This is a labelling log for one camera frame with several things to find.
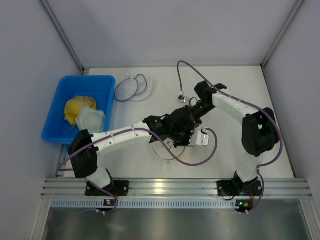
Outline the white mesh laundry bag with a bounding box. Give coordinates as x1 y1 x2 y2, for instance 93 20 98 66
151 139 186 161
114 73 155 103

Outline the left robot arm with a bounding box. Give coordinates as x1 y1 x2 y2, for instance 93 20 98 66
68 106 206 188

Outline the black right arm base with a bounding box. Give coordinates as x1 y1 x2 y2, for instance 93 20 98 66
217 178 263 198

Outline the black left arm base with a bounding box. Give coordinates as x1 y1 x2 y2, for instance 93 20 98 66
85 180 130 197

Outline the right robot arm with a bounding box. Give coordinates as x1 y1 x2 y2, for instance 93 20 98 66
191 81 282 197

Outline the pale green bra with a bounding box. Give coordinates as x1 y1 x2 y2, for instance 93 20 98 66
75 106 106 133

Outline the yellow bra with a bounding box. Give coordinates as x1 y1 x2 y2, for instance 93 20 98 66
64 96 97 126

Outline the blue plastic bin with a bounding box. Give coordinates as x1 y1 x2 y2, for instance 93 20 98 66
42 75 116 145

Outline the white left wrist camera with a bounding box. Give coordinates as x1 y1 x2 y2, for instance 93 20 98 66
195 128 210 147

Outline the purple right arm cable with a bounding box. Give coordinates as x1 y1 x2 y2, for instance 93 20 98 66
176 60 284 215

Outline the aluminium front rail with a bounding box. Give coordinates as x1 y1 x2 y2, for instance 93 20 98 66
41 178 312 199

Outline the perforated cable tray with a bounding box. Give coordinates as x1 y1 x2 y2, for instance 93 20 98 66
51 198 240 209

